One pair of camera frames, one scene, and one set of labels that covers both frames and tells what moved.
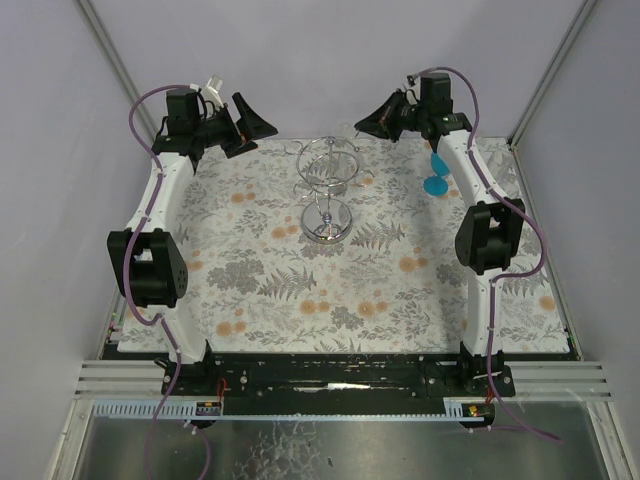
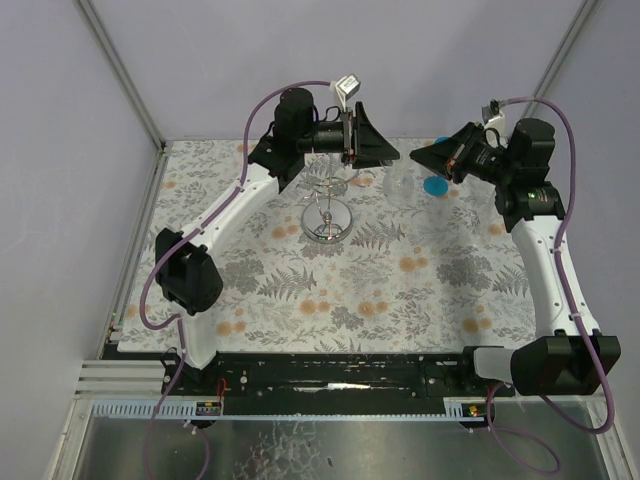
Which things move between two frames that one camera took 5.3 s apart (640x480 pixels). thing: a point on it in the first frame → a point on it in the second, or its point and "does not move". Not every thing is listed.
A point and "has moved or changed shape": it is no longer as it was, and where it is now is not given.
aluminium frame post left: (115, 64) does not move
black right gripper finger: (386, 119) → (441, 156)
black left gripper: (233, 129) → (350, 136)
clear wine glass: (347, 132) has moved or changed shape
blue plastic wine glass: (437, 185) does not move
